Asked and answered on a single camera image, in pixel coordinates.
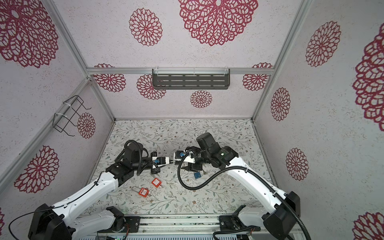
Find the red padlock left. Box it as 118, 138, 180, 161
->
131, 187, 150, 198

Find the red padlock middle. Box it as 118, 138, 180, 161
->
151, 178, 162, 188

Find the blue padlock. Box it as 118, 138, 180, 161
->
194, 171, 205, 180

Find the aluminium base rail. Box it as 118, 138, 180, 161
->
77, 212, 305, 238

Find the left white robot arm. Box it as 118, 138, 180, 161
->
28, 143, 173, 240

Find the black wire wall basket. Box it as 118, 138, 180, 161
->
52, 95, 91, 137

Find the red padlock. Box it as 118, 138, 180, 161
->
151, 178, 162, 188
131, 187, 150, 198

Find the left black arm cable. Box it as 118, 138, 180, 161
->
8, 172, 104, 240

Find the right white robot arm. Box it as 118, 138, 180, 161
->
174, 133, 303, 240

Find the grey slotted wall shelf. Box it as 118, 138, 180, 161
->
152, 69, 231, 90

